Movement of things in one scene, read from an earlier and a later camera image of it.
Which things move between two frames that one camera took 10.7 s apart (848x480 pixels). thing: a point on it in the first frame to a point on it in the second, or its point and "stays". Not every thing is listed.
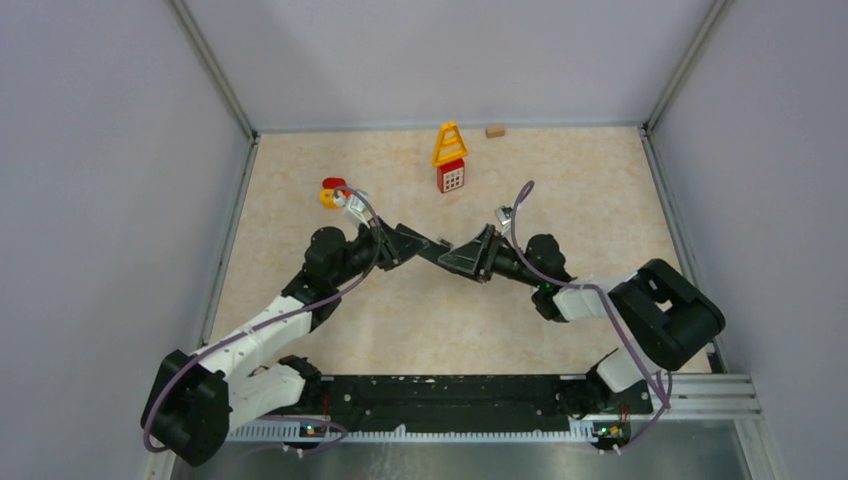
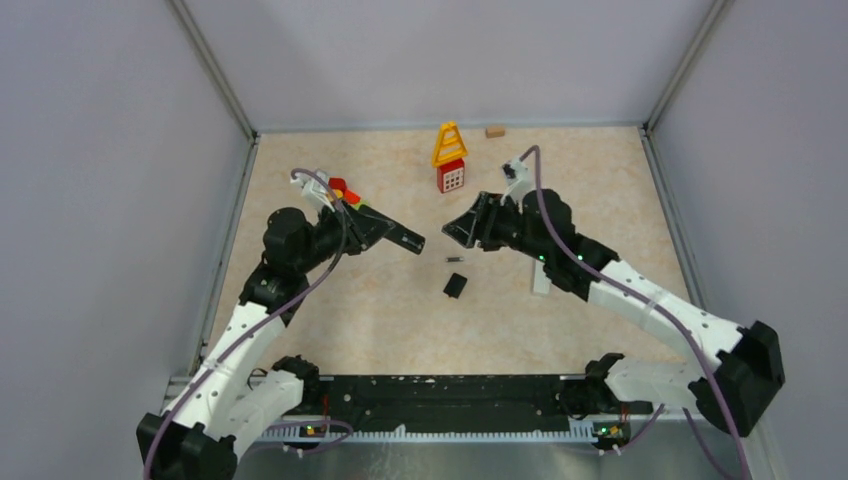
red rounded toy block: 333,182 stays
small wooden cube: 497,131 stays
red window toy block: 450,176 stays
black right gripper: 473,256 to 487,209
